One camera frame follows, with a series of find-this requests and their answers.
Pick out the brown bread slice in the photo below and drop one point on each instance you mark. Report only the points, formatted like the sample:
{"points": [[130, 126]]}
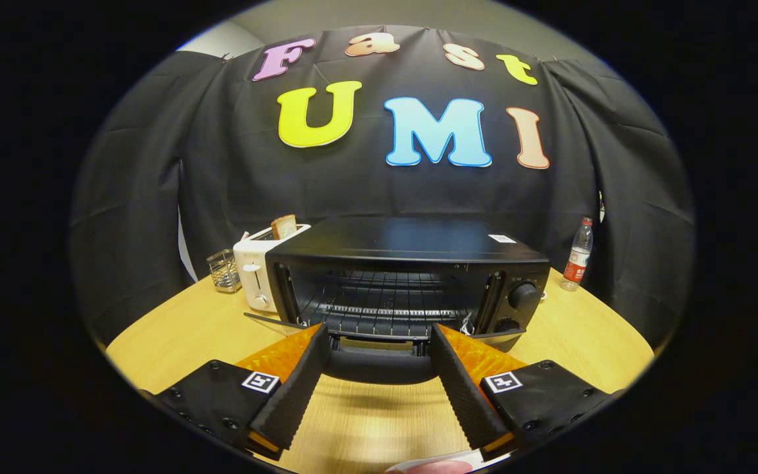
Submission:
{"points": [[283, 227]]}

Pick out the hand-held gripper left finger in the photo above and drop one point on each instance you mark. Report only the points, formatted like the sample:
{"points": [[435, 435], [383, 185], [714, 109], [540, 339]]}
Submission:
{"points": [[297, 388]]}

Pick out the black toaster oven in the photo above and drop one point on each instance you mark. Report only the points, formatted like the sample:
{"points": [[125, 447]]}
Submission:
{"points": [[385, 240]]}

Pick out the plastic bottle red label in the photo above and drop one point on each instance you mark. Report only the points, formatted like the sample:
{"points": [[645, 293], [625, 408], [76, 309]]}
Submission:
{"points": [[576, 260]]}

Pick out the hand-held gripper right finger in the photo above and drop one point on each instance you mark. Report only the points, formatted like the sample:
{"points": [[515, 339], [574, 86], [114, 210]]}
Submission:
{"points": [[461, 388]]}

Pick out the white bread toaster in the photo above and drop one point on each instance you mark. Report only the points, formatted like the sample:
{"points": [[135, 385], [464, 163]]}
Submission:
{"points": [[251, 276]]}

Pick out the white square plate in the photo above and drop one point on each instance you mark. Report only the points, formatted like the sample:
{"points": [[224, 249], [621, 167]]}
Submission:
{"points": [[491, 455]]}

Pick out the black backdrop cloth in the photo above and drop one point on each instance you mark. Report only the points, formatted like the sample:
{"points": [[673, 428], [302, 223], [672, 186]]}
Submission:
{"points": [[234, 171]]}

